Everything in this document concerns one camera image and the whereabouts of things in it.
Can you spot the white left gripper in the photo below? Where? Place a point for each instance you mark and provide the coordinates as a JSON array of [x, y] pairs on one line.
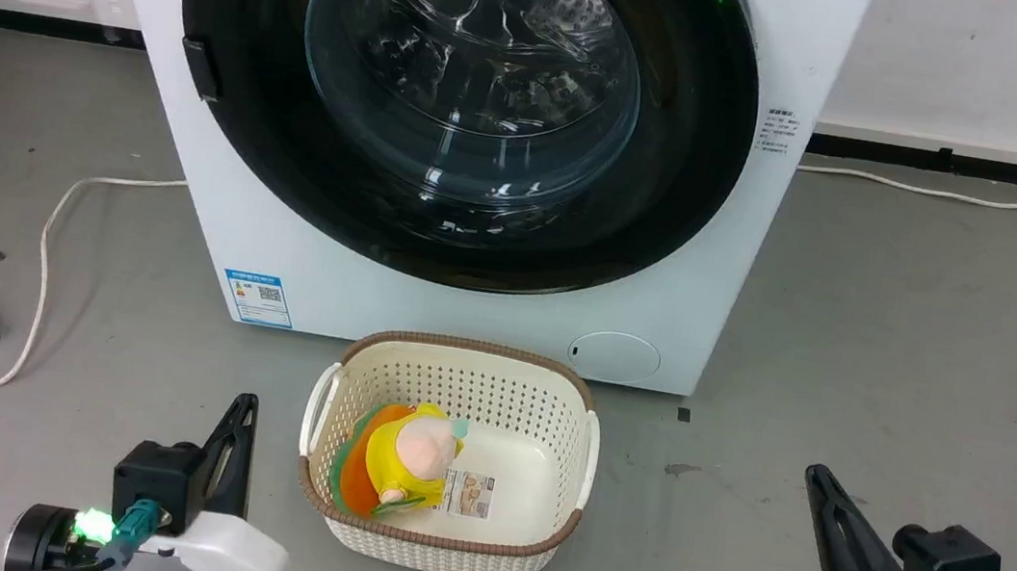
[[228, 557]]

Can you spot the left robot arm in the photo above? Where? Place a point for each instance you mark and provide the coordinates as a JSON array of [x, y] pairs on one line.
[[42, 544]]

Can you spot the white front-load washing machine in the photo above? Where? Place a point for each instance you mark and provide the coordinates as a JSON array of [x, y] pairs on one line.
[[429, 300]]

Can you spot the round black glass washer door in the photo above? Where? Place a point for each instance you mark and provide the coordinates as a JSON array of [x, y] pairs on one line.
[[677, 180]]

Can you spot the blue energy label sticker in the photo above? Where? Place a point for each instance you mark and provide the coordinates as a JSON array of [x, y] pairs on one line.
[[258, 297]]

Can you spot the yellow plush doll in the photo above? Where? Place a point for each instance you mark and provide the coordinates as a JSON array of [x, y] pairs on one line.
[[409, 463]]

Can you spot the paper label in basket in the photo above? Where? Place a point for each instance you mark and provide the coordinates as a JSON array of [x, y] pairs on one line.
[[469, 494]]

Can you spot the round white filter cover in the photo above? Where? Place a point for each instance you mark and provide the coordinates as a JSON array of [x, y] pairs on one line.
[[613, 357]]

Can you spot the cream perforated laundry basket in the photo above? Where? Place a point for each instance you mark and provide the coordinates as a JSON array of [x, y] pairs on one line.
[[534, 395]]

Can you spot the white text sticker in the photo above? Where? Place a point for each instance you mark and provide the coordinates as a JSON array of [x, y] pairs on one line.
[[777, 131]]

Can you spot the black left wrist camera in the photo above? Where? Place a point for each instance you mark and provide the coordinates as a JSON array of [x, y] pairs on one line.
[[155, 480]]

